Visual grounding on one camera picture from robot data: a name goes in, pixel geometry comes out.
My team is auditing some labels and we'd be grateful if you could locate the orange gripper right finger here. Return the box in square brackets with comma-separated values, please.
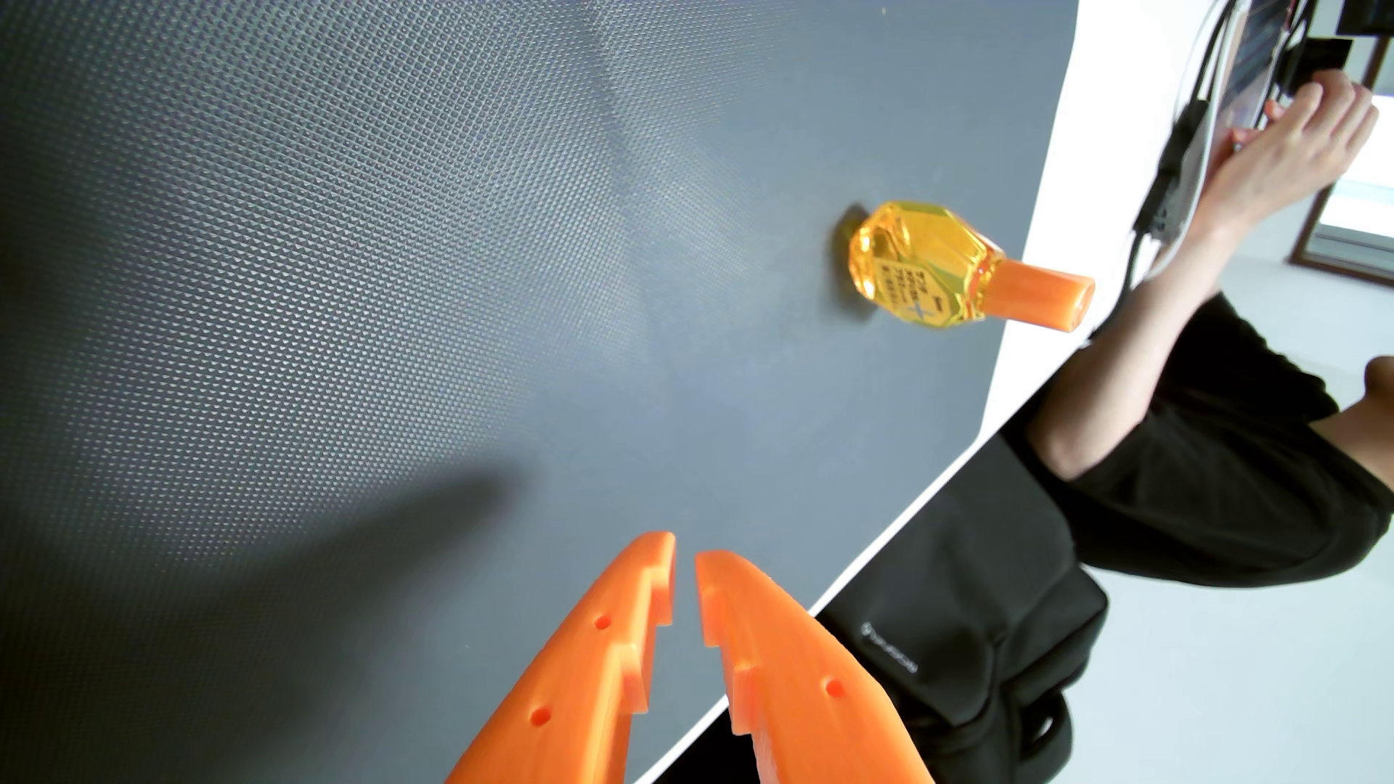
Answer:
[695, 550, 936, 784]

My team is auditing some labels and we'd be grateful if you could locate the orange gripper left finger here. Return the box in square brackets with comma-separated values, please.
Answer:
[444, 530, 677, 784]

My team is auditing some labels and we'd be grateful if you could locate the yellow eyedrops bottle orange cap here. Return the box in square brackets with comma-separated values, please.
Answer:
[847, 200, 1097, 333]

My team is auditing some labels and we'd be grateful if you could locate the person's hand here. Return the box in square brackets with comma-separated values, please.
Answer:
[1192, 70, 1381, 243]

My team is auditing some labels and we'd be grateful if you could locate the black bag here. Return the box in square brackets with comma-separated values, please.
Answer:
[653, 433, 1110, 784]

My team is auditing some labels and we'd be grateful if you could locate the grey textured mat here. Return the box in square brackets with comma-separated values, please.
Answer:
[0, 0, 1080, 784]

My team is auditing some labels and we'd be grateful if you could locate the person's body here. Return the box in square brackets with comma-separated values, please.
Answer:
[1002, 292, 1394, 589]

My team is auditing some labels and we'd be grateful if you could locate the brown wooden furniture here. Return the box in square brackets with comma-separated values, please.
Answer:
[1289, 33, 1394, 289]

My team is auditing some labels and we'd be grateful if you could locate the black cable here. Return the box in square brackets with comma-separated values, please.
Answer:
[1089, 103, 1210, 339]

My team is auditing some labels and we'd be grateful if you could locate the laptop with cables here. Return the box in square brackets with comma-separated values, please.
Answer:
[1133, 0, 1324, 279]

